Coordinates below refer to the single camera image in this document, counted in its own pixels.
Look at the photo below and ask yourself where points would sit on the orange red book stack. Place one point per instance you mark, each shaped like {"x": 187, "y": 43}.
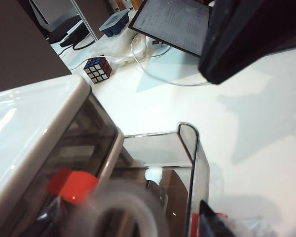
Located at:
{"x": 118, "y": 3}

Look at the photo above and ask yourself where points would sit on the Rubik's cube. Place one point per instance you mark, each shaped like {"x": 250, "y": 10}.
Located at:
{"x": 97, "y": 71}

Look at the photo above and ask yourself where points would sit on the grey desk partition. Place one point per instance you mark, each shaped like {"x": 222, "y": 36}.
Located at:
{"x": 14, "y": 49}
{"x": 98, "y": 12}

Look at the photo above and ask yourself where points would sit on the tablet with dark screen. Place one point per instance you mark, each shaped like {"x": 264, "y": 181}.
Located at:
{"x": 175, "y": 24}

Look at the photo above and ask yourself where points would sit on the white drawer organizer frame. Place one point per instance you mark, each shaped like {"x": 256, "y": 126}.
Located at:
{"x": 27, "y": 118}

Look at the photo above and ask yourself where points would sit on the white grey appliance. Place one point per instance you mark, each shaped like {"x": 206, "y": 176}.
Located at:
{"x": 54, "y": 12}

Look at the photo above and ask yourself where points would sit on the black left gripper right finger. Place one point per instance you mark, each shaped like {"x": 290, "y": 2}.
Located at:
{"x": 209, "y": 227}

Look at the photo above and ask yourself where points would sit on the white metal post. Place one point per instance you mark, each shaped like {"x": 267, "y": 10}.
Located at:
{"x": 84, "y": 22}

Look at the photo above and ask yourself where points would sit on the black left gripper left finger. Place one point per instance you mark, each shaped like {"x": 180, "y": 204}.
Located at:
{"x": 54, "y": 219}

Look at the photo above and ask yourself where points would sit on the transparent tape roll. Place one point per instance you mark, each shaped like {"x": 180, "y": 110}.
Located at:
{"x": 143, "y": 205}

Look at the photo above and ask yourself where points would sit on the white power strip red switch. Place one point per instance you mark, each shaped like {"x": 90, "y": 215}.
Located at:
{"x": 143, "y": 47}

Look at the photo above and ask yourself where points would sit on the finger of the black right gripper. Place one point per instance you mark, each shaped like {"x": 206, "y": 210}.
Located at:
{"x": 249, "y": 29}

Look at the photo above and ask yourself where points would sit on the blue ice cube tray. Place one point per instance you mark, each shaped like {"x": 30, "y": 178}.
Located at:
{"x": 113, "y": 24}

